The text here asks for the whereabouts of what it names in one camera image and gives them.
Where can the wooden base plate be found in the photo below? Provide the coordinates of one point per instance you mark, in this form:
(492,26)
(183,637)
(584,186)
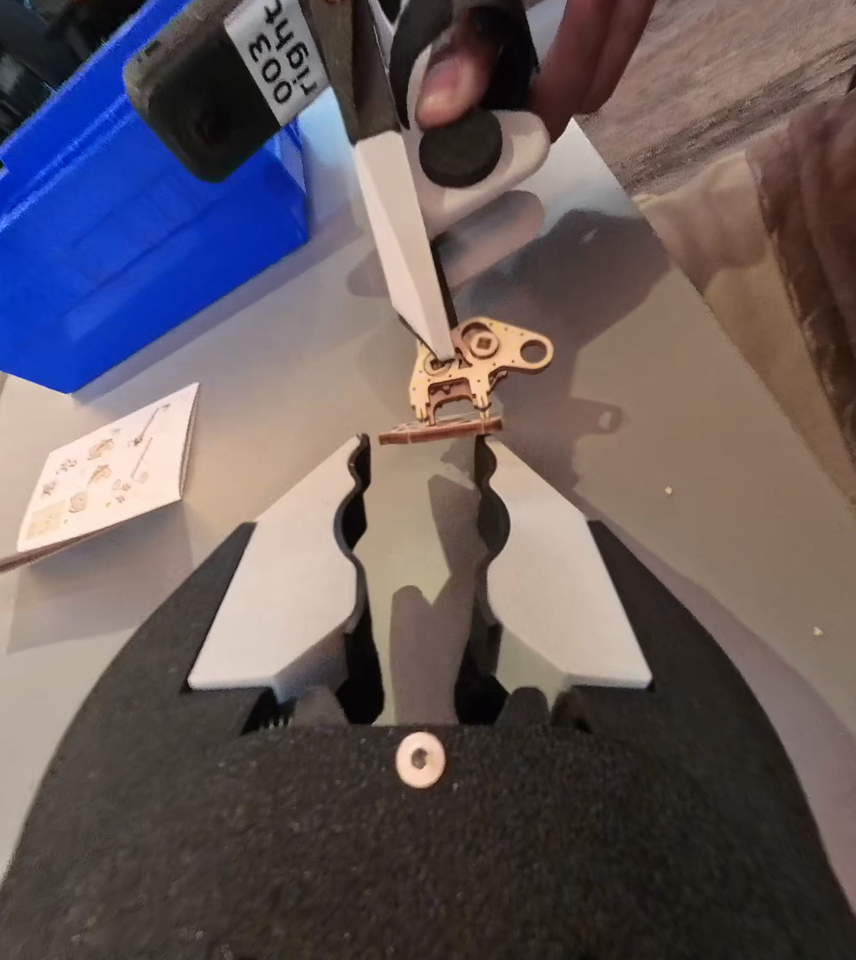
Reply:
(435,433)

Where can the person's right hand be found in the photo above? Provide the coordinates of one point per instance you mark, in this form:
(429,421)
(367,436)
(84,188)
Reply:
(585,52)

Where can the instruction booklet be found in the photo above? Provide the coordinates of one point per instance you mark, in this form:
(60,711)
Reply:
(165,450)

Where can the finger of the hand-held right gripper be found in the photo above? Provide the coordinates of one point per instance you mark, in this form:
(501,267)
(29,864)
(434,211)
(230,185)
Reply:
(444,289)
(405,240)

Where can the wooden laser-cut model part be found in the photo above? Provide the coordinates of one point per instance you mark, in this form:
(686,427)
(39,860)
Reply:
(506,352)

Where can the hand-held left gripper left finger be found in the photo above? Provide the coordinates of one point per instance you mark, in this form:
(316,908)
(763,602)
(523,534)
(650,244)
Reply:
(278,600)

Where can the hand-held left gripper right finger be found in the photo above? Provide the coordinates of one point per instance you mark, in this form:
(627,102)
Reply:
(563,600)

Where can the blue plastic bin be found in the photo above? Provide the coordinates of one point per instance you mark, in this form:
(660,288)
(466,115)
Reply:
(98,262)

